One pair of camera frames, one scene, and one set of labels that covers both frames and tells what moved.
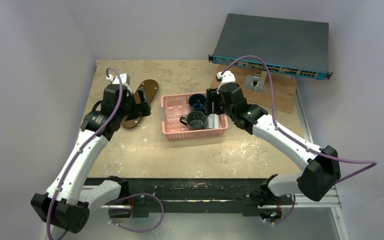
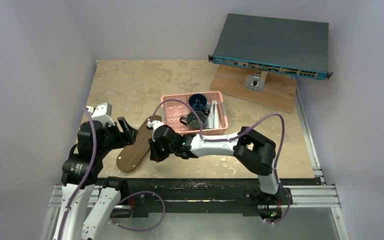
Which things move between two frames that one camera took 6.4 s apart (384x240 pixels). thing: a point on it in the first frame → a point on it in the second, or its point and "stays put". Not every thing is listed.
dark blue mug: (197, 102) stays put
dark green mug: (195, 120) stays put
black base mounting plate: (199, 194) stays put
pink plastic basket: (174, 107) stays put
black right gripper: (214, 100) → (157, 153)
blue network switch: (290, 46) stays put
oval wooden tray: (150, 87) → (131, 156)
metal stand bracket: (256, 81) stays put
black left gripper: (142, 108) → (123, 140)
